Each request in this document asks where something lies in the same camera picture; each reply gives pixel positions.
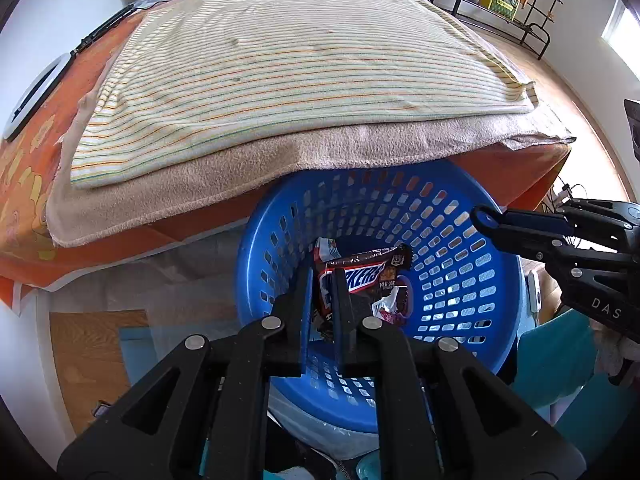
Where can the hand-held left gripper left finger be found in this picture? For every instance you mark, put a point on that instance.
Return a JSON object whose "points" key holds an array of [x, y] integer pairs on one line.
{"points": [[305, 320]]}

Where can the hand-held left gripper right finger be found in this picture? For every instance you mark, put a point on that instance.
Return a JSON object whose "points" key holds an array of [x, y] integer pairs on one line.
{"points": [[340, 320]]}

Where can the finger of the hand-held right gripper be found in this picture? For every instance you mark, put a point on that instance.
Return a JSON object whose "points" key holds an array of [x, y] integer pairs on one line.
{"points": [[590, 285], [535, 222]]}

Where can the brown chocolate bar wrapper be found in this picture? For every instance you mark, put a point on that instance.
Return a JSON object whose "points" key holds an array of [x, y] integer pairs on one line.
{"points": [[360, 275]]}

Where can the blue plastic basket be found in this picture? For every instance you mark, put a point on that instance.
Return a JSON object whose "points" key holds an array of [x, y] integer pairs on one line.
{"points": [[440, 260]]}

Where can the small white device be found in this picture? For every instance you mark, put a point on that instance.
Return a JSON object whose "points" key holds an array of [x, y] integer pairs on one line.
{"points": [[533, 295]]}

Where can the teal clothing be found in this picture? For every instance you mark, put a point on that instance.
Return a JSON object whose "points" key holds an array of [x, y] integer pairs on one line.
{"points": [[550, 360]]}

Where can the beige fleece blanket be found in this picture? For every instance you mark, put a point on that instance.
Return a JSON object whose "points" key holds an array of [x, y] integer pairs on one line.
{"points": [[200, 180]]}

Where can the black metal rack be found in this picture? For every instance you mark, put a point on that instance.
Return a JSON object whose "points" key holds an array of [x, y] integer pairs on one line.
{"points": [[537, 30]]}

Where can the window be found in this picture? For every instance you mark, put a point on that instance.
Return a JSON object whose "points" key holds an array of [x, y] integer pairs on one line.
{"points": [[622, 35]]}

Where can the striped cream blanket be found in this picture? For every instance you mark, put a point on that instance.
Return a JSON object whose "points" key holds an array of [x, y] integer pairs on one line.
{"points": [[275, 70]]}

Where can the orange printed bedsheet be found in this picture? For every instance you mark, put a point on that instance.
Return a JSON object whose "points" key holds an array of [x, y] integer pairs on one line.
{"points": [[30, 200]]}

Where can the white-framed tablet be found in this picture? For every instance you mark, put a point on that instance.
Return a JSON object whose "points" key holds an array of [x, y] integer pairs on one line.
{"points": [[30, 100]]}

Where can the long black bar device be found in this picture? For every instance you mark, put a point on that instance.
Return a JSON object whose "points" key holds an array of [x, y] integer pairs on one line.
{"points": [[105, 27]]}

